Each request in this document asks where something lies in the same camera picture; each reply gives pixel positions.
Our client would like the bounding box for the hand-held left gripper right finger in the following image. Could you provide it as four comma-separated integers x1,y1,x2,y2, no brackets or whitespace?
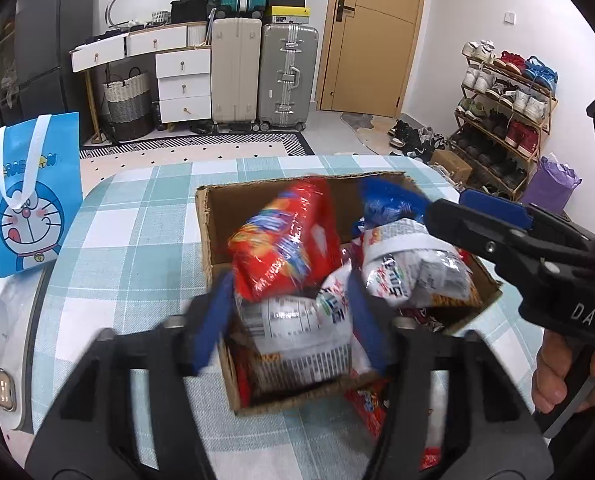
345,272,551,480

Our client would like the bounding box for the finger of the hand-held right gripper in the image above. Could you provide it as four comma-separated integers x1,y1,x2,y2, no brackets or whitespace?
460,189,595,261
426,199,545,281

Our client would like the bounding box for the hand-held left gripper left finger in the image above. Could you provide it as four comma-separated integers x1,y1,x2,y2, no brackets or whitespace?
24,272,235,480

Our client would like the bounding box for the white red noodle snack bag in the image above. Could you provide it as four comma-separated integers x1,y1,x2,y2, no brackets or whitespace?
232,260,361,393
360,220,483,308

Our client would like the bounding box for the red printed snack packet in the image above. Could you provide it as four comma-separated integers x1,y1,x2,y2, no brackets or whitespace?
345,377,445,468

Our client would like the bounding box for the blue snack bag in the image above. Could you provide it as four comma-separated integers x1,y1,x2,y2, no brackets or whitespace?
360,177,431,227

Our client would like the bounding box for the large cardboard box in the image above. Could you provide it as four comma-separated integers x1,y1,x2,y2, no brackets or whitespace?
196,171,503,415

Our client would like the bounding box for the person's right hand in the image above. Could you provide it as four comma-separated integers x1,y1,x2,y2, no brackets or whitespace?
531,332,595,413

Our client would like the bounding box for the purple paper bag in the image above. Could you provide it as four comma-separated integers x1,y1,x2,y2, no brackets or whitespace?
520,156,582,216

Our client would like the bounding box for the small cardboard box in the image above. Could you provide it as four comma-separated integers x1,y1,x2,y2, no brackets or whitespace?
430,149,473,186

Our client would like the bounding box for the pile of dark shoes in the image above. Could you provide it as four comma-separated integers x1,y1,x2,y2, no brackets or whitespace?
387,119,451,163

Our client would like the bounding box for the wooden shoe rack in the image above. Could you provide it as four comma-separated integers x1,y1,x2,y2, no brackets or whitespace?
450,40,558,196

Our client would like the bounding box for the shoe rack with shoes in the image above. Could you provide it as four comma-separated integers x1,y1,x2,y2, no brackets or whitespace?
452,40,558,193

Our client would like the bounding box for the fluffy door mat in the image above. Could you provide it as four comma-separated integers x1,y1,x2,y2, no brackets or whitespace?
340,110,403,156

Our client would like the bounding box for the black white patterned rug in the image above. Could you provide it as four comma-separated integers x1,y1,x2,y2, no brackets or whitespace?
80,132,313,161

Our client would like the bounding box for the white side table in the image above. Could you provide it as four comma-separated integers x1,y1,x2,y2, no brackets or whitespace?
0,260,53,433

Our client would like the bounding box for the blue cartoon tote bag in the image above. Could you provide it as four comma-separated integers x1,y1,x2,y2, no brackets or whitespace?
0,111,84,277

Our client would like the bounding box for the wooden door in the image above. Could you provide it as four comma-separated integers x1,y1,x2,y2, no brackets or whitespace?
316,0,431,113

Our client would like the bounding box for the small beige oval device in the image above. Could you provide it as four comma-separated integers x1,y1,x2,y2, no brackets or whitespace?
0,369,17,411

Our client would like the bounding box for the woven laundry basket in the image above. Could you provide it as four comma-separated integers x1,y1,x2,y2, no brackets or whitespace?
102,67,151,142

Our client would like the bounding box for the white drawer desk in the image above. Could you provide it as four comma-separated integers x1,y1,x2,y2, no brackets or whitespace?
70,22,213,143

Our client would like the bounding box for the beige suitcase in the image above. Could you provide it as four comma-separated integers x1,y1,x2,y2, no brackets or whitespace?
211,17,262,128

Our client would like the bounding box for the silver suitcase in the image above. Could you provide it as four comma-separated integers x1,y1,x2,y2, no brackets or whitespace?
257,22,319,131

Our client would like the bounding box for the yellow white shoebox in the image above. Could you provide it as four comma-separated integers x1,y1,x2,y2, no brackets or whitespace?
264,6,312,25

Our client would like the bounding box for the dark grey refrigerator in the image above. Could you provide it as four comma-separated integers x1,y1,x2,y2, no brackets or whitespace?
14,0,95,121

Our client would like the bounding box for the oval mirror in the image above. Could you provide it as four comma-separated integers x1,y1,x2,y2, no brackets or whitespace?
106,0,183,28

